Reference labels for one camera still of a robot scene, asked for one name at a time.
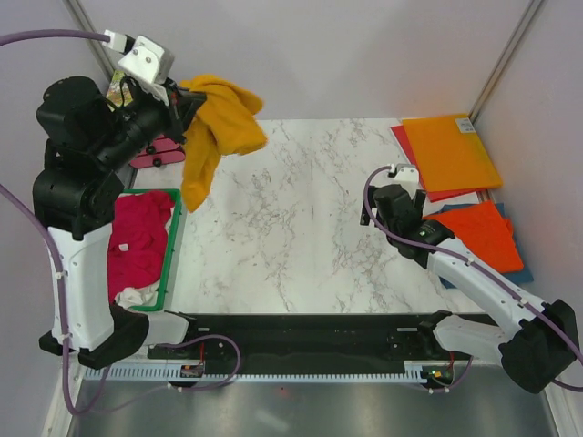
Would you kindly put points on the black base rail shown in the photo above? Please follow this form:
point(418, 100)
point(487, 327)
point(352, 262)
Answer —
point(294, 344)

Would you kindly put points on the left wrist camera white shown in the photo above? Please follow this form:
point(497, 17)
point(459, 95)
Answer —
point(141, 57)

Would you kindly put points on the right aluminium corner post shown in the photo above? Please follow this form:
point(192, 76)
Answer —
point(514, 42)

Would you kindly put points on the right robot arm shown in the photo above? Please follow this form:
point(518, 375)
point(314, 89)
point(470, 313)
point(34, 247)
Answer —
point(532, 340)

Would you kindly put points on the magenta t shirt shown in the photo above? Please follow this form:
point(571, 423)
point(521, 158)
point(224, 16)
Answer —
point(138, 242)

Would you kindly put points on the orange plastic folder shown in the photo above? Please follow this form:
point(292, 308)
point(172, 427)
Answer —
point(450, 154)

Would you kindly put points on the green illustrated book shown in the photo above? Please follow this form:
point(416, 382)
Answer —
point(119, 95)

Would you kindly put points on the folded orange t shirt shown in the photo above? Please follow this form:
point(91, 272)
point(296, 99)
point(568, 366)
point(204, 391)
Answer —
point(487, 236)

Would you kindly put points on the white slotted cable duct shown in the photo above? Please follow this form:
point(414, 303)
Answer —
point(173, 372)

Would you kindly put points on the yellow t shirt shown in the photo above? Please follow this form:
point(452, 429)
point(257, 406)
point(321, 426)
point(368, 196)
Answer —
point(224, 125)

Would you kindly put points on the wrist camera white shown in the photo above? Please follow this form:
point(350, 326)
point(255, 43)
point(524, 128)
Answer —
point(141, 57)
point(405, 175)

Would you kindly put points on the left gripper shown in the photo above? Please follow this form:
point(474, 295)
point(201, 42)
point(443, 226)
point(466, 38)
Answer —
point(187, 104)

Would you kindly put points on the red plastic folder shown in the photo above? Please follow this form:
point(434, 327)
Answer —
point(402, 139)

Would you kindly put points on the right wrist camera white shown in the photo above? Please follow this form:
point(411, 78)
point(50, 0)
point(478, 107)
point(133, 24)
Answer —
point(405, 175)

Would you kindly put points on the green plastic tray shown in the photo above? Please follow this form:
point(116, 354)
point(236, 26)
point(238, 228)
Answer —
point(172, 228)

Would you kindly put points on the pink and black drawer unit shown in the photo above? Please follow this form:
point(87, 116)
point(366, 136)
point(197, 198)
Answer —
point(160, 152)

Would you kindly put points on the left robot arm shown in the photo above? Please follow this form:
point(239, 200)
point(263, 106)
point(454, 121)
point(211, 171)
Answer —
point(89, 141)

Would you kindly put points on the white t shirt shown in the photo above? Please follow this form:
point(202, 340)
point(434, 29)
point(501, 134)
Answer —
point(132, 297)

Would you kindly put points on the aluminium corner post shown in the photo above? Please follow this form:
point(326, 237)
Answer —
point(514, 42)
point(83, 22)

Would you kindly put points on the left aluminium corner post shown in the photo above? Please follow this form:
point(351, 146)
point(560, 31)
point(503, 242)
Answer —
point(83, 22)

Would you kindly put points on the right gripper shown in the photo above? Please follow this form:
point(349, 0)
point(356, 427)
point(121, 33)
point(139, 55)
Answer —
point(414, 206)

